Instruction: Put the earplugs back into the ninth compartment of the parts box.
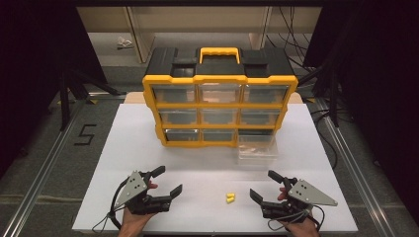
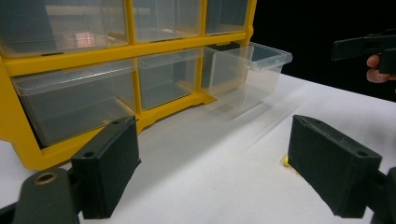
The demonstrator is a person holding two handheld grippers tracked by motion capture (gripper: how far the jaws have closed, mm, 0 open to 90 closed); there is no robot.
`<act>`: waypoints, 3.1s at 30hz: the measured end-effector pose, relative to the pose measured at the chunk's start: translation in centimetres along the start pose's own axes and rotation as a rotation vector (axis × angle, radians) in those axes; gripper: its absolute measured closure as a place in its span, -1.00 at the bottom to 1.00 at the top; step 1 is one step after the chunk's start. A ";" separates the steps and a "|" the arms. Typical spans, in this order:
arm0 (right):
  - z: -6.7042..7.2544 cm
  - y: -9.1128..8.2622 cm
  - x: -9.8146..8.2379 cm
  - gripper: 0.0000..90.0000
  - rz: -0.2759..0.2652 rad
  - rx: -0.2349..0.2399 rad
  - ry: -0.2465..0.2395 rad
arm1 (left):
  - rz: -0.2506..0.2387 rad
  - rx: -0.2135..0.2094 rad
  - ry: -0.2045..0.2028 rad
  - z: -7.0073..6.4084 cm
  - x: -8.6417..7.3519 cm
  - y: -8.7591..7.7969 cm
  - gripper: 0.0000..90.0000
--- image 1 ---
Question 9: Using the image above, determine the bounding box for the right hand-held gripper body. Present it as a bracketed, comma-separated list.
[261, 177, 339, 222]

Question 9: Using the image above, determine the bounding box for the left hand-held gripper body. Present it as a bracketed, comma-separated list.
[114, 170, 173, 216]

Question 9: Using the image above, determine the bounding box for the clear plastic drawer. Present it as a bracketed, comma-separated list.
[236, 133, 280, 167]

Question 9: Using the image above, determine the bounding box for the yellow and black organizer cabinet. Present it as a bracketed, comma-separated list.
[141, 46, 299, 148]

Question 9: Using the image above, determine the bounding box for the person's left hand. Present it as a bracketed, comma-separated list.
[118, 180, 159, 237]

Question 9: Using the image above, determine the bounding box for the person's right hand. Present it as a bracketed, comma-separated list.
[277, 187, 321, 237]

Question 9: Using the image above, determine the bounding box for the group of clear drawers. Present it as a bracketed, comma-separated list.
[151, 83, 291, 143]

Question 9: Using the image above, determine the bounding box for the black curtain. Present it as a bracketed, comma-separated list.
[0, 0, 108, 179]
[302, 0, 419, 218]

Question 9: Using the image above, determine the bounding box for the crumpled white cloth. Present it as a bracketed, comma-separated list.
[116, 36, 135, 50]

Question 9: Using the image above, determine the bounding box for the beige furniture leg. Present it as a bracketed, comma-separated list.
[247, 6, 274, 51]
[124, 6, 156, 64]

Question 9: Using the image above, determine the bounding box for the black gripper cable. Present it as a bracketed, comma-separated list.
[110, 179, 133, 231]
[310, 204, 326, 231]

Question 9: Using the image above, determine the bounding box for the thin grey gripper cable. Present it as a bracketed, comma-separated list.
[91, 205, 126, 234]
[267, 206, 314, 232]

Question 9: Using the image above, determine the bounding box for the aluminium floor rail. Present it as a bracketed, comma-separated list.
[314, 98, 398, 237]
[0, 98, 87, 237]

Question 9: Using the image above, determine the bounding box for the black floor cable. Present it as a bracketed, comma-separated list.
[308, 107, 340, 171]

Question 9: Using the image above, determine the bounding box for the bundle of black cables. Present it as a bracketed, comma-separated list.
[265, 6, 319, 72]

